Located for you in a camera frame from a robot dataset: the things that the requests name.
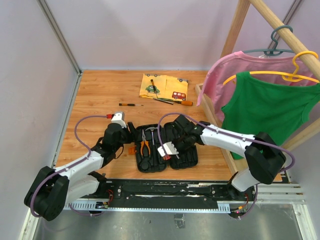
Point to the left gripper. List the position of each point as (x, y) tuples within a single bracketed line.
[(131, 134)]

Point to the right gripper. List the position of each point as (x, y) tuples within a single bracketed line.
[(175, 140)]

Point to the orange needle nose pliers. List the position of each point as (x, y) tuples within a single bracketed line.
[(145, 150)]

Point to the claw hammer black grip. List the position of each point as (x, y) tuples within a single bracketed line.
[(152, 129)]

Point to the black plastic tool case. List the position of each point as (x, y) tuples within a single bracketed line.
[(156, 147)]

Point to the black handled screwdriver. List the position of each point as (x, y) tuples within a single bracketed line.
[(163, 101)]

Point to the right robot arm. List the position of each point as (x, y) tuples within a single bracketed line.
[(264, 158)]

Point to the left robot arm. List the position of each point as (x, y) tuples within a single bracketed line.
[(75, 170)]

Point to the small black precision screwdriver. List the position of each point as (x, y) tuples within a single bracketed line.
[(131, 104)]

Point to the yellow car print cloth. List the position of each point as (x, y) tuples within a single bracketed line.
[(168, 87)]

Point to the small screwdriver on cloth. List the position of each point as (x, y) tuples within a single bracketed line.
[(154, 88)]

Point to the pink t-shirt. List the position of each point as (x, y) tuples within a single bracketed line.
[(221, 95)]

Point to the green tank top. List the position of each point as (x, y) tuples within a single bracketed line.
[(278, 110)]

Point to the yellow clothes hanger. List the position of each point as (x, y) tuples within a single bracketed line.
[(239, 62)]

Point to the teal clothes hanger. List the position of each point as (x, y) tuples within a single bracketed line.
[(272, 50)]

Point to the wooden clothes rack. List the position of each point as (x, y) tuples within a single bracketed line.
[(249, 28)]

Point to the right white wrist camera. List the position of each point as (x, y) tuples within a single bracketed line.
[(167, 150)]

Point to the orange handled screwdriver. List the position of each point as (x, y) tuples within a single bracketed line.
[(184, 103)]

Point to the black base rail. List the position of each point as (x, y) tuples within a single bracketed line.
[(134, 195)]

